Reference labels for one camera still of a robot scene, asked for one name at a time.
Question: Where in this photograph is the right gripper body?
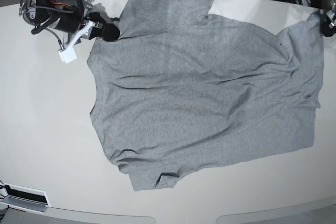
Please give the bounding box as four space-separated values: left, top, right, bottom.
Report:
67 3 105 42

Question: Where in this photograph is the white cable slot panel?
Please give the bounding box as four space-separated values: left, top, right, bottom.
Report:
1 182 51 214

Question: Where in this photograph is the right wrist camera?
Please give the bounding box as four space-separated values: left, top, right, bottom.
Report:
58 20 95 63

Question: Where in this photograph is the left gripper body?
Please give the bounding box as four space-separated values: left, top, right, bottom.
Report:
326 0 336 25

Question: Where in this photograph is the grey t-shirt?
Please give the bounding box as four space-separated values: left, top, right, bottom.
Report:
87 0 323 191

